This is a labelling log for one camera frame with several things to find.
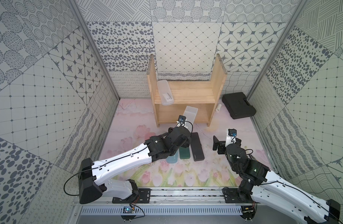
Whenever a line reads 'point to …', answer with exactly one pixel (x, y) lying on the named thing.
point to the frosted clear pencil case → (165, 93)
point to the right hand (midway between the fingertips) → (223, 137)
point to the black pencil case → (197, 150)
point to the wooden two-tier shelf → (204, 94)
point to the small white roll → (218, 108)
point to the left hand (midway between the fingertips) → (185, 129)
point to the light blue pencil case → (173, 159)
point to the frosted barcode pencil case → (190, 113)
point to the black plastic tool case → (238, 105)
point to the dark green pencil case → (184, 152)
